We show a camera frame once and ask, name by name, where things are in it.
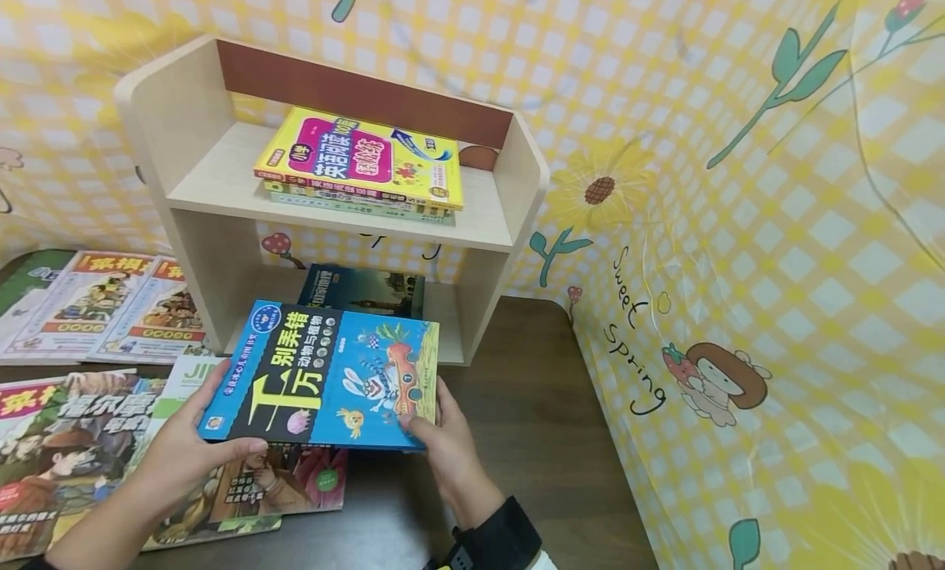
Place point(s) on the person's left hand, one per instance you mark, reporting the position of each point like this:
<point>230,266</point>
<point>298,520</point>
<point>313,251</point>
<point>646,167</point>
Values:
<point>173,455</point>

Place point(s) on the person's right hand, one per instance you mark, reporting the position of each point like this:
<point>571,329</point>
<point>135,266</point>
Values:
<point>454,459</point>

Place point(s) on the person's left index finger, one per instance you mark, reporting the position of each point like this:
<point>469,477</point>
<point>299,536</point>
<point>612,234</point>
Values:
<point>208,383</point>

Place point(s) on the person's right thumb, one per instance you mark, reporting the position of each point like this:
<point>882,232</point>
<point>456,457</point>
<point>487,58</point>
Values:
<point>419,426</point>

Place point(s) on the person's left thumb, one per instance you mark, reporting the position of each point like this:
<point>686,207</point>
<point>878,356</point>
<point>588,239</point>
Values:
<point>240,449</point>

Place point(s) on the person's right index finger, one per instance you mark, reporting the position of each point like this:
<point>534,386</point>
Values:
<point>446,399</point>

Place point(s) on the blue cartoon rabbit book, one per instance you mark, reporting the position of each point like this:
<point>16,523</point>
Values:
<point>317,373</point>

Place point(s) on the person's left forearm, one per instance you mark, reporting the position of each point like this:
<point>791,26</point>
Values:
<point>103,533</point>

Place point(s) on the white and green book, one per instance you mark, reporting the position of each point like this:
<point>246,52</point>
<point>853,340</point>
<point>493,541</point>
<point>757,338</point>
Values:
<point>177,381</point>

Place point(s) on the brown cartoon comic book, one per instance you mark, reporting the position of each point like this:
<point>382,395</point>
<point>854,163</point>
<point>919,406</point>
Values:
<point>295,480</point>

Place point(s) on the red title comic magazine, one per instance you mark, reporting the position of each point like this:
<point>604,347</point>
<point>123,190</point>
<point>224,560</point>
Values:
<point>159,316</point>
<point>81,307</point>

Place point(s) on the dark blue city book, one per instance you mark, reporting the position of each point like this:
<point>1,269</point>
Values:
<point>362,289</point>

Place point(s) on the black wrist band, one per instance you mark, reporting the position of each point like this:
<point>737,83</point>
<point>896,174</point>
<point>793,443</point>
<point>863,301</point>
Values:
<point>40,564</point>
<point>498,541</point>

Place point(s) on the detective comic book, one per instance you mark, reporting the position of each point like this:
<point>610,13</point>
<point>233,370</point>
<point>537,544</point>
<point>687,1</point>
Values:
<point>66,447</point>

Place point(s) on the green cover book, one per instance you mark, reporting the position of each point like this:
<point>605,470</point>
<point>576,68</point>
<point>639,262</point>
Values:
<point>26,287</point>

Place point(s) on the thin green book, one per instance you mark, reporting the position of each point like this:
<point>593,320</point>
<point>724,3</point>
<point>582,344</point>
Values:
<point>347,205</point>

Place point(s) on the light wooden desk shelf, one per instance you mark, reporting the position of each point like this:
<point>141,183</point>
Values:
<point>203,164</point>

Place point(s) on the yellow book with pink label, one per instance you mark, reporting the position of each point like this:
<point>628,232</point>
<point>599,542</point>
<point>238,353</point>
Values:
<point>347,148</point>

